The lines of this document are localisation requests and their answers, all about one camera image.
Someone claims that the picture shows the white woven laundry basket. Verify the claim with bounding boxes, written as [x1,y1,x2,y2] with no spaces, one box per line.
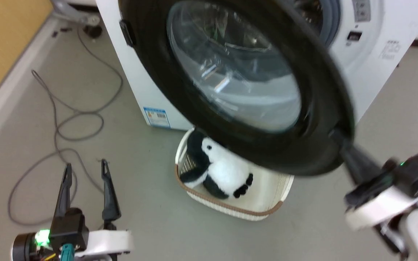
[175,128,295,221]

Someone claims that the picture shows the grey drain hose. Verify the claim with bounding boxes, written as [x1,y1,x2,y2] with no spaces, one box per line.
[50,0,101,26]

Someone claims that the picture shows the grey power cable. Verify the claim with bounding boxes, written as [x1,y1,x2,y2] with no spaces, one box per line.
[8,25,124,226]

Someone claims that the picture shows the black round washing machine door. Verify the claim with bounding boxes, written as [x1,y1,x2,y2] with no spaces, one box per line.
[118,0,356,177]

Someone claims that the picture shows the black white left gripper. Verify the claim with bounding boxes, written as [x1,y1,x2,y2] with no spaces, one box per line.
[49,159,134,261]

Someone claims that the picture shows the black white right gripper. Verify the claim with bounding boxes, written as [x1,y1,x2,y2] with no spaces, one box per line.
[329,129,418,231]

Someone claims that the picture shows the grey rubber door gasket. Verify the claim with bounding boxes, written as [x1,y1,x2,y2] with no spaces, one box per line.
[292,0,342,48]

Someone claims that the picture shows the black white panda plush toy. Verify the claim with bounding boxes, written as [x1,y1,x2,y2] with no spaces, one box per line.
[179,130,254,200]

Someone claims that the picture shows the white washing machine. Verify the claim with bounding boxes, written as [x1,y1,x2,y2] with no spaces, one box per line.
[95,0,418,132]

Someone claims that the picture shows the blue energy label sticker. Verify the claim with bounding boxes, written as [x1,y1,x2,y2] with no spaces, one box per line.
[143,107,171,129]

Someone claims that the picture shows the black round hose clamp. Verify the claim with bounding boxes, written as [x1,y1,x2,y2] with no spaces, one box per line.
[83,25,103,39]

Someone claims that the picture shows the teal cable plug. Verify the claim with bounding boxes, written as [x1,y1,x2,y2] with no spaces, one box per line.
[60,244,75,261]

